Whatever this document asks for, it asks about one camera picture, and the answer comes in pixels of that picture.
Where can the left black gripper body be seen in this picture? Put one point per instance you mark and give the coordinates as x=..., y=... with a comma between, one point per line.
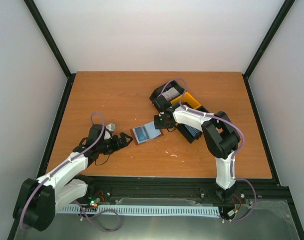
x=109, y=148

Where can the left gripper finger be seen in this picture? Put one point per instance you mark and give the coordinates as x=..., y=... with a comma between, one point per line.
x=122, y=143
x=125, y=138

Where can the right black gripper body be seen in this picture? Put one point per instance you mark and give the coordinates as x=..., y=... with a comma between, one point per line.
x=161, y=124

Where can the blue credit card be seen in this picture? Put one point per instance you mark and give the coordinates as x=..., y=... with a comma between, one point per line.
x=141, y=134

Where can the brown leather card holder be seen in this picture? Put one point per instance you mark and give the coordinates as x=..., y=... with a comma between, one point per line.
x=153, y=133

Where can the black bin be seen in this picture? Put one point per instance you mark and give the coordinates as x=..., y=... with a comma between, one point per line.
x=158, y=91
x=189, y=133

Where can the yellow bin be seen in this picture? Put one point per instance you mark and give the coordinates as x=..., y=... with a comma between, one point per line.
x=187, y=99

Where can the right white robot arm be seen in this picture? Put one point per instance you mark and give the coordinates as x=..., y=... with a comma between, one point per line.
x=223, y=139

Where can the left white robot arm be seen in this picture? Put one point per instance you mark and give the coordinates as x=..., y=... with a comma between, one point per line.
x=40, y=199

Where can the red white card stack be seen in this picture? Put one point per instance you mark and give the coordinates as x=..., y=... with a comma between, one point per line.
x=170, y=94

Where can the blue card stack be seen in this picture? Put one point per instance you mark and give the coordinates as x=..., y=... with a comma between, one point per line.
x=193, y=131

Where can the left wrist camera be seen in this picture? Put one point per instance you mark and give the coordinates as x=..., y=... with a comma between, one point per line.
x=111, y=127

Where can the light blue cable duct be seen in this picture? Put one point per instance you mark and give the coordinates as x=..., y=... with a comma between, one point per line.
x=153, y=210

